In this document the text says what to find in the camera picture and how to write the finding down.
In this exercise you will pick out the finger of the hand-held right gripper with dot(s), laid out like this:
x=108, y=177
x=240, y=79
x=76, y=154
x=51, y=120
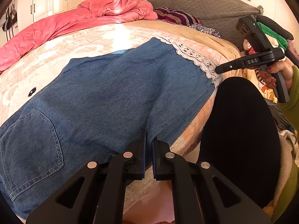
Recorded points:
x=230, y=66

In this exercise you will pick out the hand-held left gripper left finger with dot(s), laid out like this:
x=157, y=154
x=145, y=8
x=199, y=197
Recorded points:
x=142, y=163

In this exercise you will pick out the purple striped pillow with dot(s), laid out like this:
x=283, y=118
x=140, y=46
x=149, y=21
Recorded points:
x=175, y=16

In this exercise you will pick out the person's right leg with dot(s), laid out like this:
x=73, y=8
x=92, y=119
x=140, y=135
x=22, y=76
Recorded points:
x=238, y=140

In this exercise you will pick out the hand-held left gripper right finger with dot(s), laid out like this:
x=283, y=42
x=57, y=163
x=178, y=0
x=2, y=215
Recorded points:
x=154, y=163

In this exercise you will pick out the peach printed fleece blanket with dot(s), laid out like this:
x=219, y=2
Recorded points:
x=70, y=44

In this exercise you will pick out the grey quilted headboard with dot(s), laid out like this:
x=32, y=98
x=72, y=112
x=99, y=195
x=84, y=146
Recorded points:
x=198, y=4

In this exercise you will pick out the pink duvet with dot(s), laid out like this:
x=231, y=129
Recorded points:
x=46, y=30

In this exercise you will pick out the person's green jacket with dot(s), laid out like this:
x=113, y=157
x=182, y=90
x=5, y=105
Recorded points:
x=288, y=191

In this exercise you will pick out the dark floral cloth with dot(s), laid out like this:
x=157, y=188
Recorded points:
x=206, y=30

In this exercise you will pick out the tan bed sheet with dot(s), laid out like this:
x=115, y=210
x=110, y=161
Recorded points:
x=186, y=33

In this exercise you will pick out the hanging bags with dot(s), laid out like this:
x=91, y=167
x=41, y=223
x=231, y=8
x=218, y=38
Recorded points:
x=10, y=21

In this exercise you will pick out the person's right hand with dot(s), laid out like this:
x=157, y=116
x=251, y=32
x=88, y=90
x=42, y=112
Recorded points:
x=283, y=71

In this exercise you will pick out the person's right forearm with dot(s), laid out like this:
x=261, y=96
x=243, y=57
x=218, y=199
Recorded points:
x=293, y=98

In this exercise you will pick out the blue denim pants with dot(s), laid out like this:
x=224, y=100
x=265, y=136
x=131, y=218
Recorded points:
x=105, y=93

